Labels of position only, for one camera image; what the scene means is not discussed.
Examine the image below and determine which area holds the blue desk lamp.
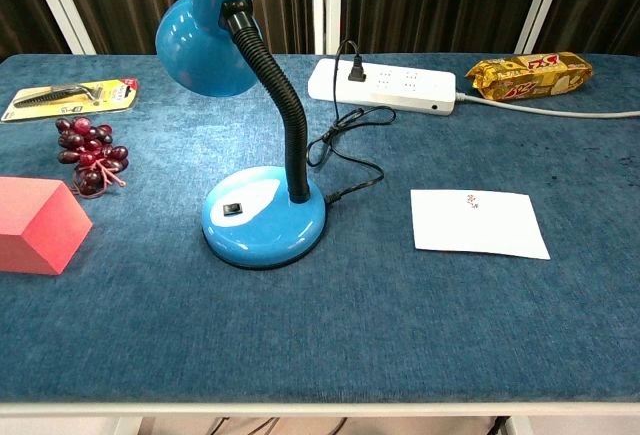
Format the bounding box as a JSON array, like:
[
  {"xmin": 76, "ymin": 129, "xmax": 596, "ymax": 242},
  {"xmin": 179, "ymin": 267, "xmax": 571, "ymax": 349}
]
[{"xmin": 155, "ymin": 0, "xmax": 327, "ymax": 271}]

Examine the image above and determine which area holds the blue fabric table cloth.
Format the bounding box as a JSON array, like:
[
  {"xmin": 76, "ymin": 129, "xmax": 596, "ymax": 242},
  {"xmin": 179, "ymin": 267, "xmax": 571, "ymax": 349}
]
[{"xmin": 0, "ymin": 52, "xmax": 640, "ymax": 404}]

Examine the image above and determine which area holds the white power strip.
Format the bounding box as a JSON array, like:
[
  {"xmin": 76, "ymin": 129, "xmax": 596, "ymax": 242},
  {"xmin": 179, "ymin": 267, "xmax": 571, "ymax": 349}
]
[{"xmin": 307, "ymin": 58, "xmax": 458, "ymax": 117}]

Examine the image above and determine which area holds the white paper card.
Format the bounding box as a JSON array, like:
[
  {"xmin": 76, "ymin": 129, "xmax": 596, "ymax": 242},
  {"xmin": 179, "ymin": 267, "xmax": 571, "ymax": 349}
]
[{"xmin": 410, "ymin": 189, "xmax": 551, "ymax": 261}]

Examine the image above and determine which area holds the dark brown curtain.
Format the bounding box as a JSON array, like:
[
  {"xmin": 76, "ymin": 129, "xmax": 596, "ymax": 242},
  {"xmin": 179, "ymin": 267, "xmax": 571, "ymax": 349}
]
[{"xmin": 0, "ymin": 0, "xmax": 640, "ymax": 61}]

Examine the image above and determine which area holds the red plastic grapes bunch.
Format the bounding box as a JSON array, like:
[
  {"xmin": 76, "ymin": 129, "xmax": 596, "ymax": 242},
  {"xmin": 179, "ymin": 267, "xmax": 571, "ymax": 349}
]
[{"xmin": 55, "ymin": 116, "xmax": 130, "ymax": 200}]

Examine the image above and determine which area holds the yellow snack package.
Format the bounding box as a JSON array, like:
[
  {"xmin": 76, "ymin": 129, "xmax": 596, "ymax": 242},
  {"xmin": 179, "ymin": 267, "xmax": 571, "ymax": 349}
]
[{"xmin": 464, "ymin": 51, "xmax": 594, "ymax": 102}]

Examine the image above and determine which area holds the packaged black comb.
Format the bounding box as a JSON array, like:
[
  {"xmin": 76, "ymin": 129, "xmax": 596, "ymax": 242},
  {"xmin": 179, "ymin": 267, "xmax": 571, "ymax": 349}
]
[{"xmin": 0, "ymin": 77, "xmax": 140, "ymax": 124}]

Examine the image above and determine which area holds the pink house-shaped block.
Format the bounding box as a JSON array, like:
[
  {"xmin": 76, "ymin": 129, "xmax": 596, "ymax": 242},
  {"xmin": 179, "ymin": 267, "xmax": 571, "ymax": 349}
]
[{"xmin": 0, "ymin": 176, "xmax": 94, "ymax": 276}]

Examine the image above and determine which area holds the black lamp power cord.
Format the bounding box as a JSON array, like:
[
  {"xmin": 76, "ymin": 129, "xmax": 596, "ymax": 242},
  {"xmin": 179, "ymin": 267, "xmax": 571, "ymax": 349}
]
[{"xmin": 305, "ymin": 39, "xmax": 397, "ymax": 206}]

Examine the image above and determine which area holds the white frame post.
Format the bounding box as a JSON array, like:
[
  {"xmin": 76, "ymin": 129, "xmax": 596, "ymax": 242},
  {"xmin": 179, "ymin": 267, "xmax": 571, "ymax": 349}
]
[
  {"xmin": 514, "ymin": 0, "xmax": 575, "ymax": 54},
  {"xmin": 310, "ymin": 0, "xmax": 343, "ymax": 56},
  {"xmin": 23, "ymin": 0, "xmax": 97, "ymax": 56}
]

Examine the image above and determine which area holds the grey power strip cable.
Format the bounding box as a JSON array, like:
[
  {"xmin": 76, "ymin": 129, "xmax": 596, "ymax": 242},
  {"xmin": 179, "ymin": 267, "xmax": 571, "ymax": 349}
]
[{"xmin": 453, "ymin": 92, "xmax": 640, "ymax": 120}]

